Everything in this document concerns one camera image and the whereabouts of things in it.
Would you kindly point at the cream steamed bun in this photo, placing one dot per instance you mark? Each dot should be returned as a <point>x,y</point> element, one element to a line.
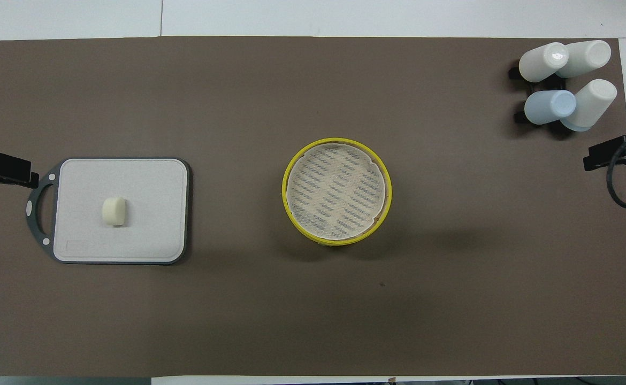
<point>113,211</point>

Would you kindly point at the yellow-rimmed bamboo steamer lid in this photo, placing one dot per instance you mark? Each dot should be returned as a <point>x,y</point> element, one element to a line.
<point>337,187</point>

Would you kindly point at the yellow-rimmed bamboo steamer basket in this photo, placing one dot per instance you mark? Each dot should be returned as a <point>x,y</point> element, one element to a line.
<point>328,244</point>

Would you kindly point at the white plastic cup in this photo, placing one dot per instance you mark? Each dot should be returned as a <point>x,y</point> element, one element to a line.
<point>586,56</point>
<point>540,63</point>
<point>591,104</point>

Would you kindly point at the light blue plastic cup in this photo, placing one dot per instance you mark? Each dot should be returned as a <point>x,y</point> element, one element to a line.
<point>548,107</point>

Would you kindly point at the black cup rack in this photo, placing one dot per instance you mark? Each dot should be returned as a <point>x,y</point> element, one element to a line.
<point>514,74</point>

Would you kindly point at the grey white cutting board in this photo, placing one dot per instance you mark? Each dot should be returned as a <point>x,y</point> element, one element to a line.
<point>131,240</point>

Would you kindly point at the brown table mat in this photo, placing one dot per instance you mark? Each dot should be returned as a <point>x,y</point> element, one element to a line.
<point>313,80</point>

